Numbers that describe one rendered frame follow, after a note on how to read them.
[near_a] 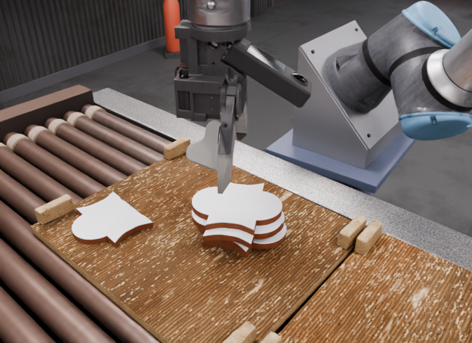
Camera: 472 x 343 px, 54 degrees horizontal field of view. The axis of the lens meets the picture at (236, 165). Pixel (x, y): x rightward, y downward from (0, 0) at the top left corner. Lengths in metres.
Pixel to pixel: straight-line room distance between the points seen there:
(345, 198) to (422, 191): 1.80
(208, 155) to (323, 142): 0.51
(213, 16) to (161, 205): 0.37
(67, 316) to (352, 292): 0.38
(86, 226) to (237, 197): 0.24
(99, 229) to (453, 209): 2.07
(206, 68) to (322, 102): 0.48
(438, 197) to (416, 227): 1.81
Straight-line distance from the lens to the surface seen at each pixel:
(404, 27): 0.95
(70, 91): 1.25
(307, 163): 1.04
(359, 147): 1.02
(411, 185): 2.68
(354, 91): 1.00
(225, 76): 0.58
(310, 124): 1.06
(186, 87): 0.58
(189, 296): 0.64
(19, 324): 0.68
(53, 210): 0.80
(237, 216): 0.67
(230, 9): 0.54
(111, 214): 0.77
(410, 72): 0.90
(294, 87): 0.57
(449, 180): 2.80
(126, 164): 0.96
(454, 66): 0.83
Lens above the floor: 1.40
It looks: 32 degrees down
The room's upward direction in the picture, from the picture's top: straight up
